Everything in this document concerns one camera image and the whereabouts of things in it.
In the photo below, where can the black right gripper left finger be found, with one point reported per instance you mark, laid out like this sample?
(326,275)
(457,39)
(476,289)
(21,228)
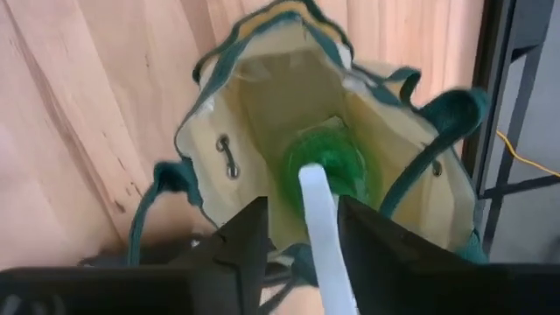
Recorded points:
(210,280)

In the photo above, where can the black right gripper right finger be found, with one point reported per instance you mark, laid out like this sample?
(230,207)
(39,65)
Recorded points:
(415,280)

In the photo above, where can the green plastic spray bottle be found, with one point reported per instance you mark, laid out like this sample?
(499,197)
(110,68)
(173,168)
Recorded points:
(332,153)

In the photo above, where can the beige canvas gardening bag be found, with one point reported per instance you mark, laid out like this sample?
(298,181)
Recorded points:
(284,87)

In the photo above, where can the black table frame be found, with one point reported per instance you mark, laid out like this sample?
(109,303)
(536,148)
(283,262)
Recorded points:
(494,65)

